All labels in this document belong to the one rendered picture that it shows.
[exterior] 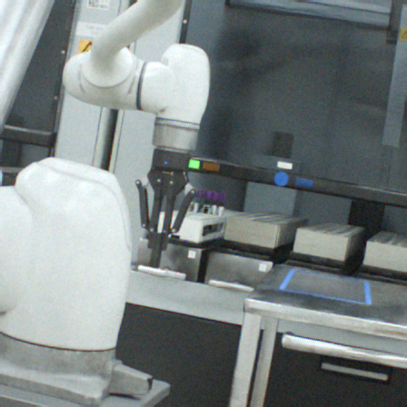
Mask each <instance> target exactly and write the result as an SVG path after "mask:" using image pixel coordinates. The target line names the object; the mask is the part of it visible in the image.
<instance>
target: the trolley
mask: <svg viewBox="0 0 407 407"><path fill-rule="evenodd" d="M243 311H244V317H243V326H242V330H241V336H240V341H239V347H238V352H237V357H236V363H235V367H234V373H233V382H232V388H231V392H230V397H229V402H228V407H246V404H247V399H248V393H249V389H250V383H251V379H252V374H253V364H254V359H255V354H256V348H257V343H258V338H259V333H260V328H261V323H262V318H263V316H266V319H265V325H264V329H263V339H262V345H261V350H260V354H259V360H258V364H257V370H256V375H255V380H254V386H253V395H252V399H251V405H250V407H263V403H264V397H265V392H266V387H267V383H268V377H269V372H270V367H271V361H272V357H273V347H274V343H275V337H276V332H277V327H278V322H279V319H282V320H287V321H292V322H302V323H310V324H315V325H321V326H324V327H330V328H334V329H340V330H348V331H354V332H358V333H367V334H371V335H376V336H381V337H382V336H385V337H390V338H395V339H399V340H405V341H407V286H404V285H399V284H394V283H381V282H375V281H371V280H366V279H361V278H356V277H351V276H347V275H341V274H336V273H322V272H317V271H312V270H308V269H303V268H297V267H292V266H287V265H282V264H278V263H276V264H275V265H274V266H273V267H272V269H271V270H270V271H269V272H268V273H267V274H266V275H265V276H264V278H262V280H261V281H260V282H258V284H257V285H256V287H255V288H254V289H253V291H252V292H251V293H250V294H249V295H248V297H247V298H246V299H245V300H244V306H243ZM282 344H283V347H284V348H289V349H294V350H297V351H303V352H311V353H320V354H325V355H331V356H334V357H339V358H344V359H348V360H358V361H363V362H371V363H376V364H380V365H389V366H393V367H399V368H403V369H407V356H404V355H399V354H394V353H390V352H376V351H372V350H367V349H363V348H358V347H353V346H344V345H339V344H335V343H330V342H321V341H317V340H312V339H302V338H298V337H295V335H294V333H293V332H289V331H287V332H285V333H284V334H283V338H282Z"/></svg>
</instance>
